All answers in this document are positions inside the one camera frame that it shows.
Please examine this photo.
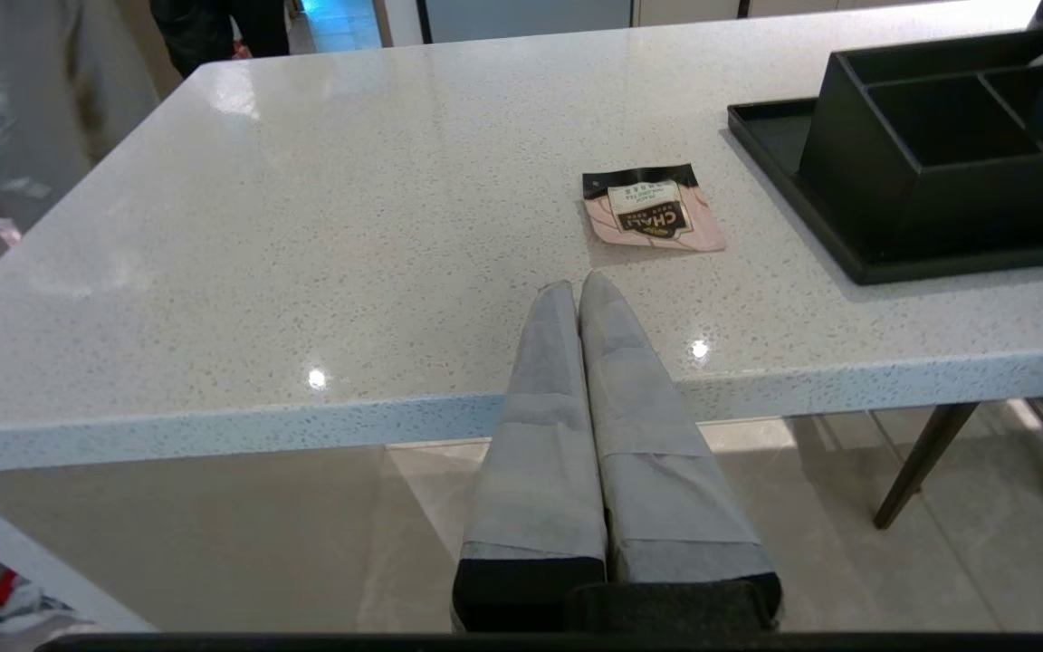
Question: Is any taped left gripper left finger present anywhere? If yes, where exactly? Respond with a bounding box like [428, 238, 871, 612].
[454, 281, 608, 630]

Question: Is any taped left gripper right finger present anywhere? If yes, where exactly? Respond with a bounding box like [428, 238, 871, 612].
[579, 272, 780, 590]

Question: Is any pink black tea packet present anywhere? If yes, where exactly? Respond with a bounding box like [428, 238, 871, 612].
[581, 163, 727, 254]

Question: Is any black serving tray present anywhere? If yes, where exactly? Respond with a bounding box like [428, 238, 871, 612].
[726, 95, 1043, 287]

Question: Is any black compartment organizer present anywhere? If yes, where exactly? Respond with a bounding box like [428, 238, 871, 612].
[798, 27, 1043, 264]

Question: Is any person in black trousers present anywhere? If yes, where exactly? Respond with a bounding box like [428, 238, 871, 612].
[150, 0, 292, 78]

